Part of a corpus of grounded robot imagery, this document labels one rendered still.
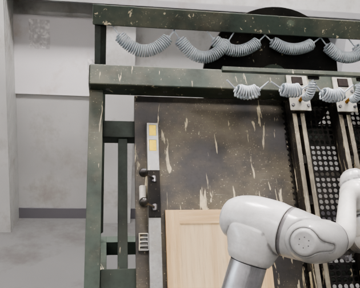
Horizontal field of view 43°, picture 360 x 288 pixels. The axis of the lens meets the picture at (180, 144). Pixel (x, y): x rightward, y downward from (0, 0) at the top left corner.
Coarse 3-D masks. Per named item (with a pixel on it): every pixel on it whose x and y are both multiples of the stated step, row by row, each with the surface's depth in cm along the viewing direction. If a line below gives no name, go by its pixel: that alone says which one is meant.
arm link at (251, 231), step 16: (224, 208) 126; (240, 208) 122; (256, 208) 120; (272, 208) 118; (288, 208) 118; (224, 224) 125; (240, 224) 121; (256, 224) 118; (272, 224) 116; (240, 240) 120; (256, 240) 117; (272, 240) 116; (240, 256) 119; (256, 256) 118; (272, 256) 119; (240, 272) 119; (256, 272) 119
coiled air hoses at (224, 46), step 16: (208, 32) 245; (128, 48) 238; (144, 48) 243; (160, 48) 239; (192, 48) 242; (224, 48) 245; (240, 48) 246; (256, 48) 248; (272, 48) 251; (288, 48) 250; (304, 48) 252; (336, 48) 256; (352, 48) 261
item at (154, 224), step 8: (152, 136) 199; (152, 152) 197; (152, 160) 195; (152, 168) 194; (152, 224) 186; (160, 224) 186; (152, 232) 184; (160, 232) 185; (152, 240) 183; (160, 240) 184; (152, 248) 182; (160, 248) 183; (152, 256) 181; (160, 256) 182; (152, 264) 180; (160, 264) 180; (152, 272) 179; (160, 272) 179; (152, 280) 178; (160, 280) 178
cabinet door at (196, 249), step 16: (176, 224) 189; (192, 224) 191; (208, 224) 192; (176, 240) 187; (192, 240) 188; (208, 240) 189; (224, 240) 190; (176, 256) 185; (192, 256) 186; (208, 256) 187; (224, 256) 188; (176, 272) 182; (192, 272) 184; (208, 272) 185; (224, 272) 186; (272, 272) 188
